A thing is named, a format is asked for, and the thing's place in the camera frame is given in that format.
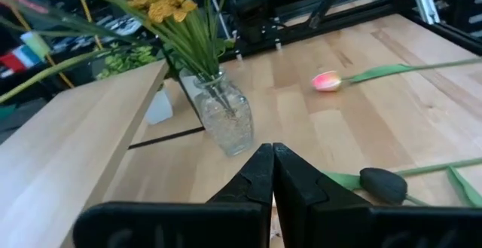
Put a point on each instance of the pink artificial tulip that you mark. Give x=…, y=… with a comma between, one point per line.
x=325, y=81

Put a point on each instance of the clear cut-glass vase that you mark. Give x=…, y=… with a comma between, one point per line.
x=226, y=120

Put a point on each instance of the black artificial tulip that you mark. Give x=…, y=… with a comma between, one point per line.
x=382, y=184

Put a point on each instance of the yellow artificial flower bunch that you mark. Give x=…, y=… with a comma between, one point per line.
x=169, y=5

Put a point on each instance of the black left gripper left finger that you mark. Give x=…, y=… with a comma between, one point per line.
x=233, y=221

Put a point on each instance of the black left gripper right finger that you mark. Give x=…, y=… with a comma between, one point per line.
x=320, y=221

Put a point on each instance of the light green fern white pot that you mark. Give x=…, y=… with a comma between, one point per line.
x=128, y=57

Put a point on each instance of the wooden shelf with black legs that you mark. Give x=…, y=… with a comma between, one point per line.
x=56, y=146

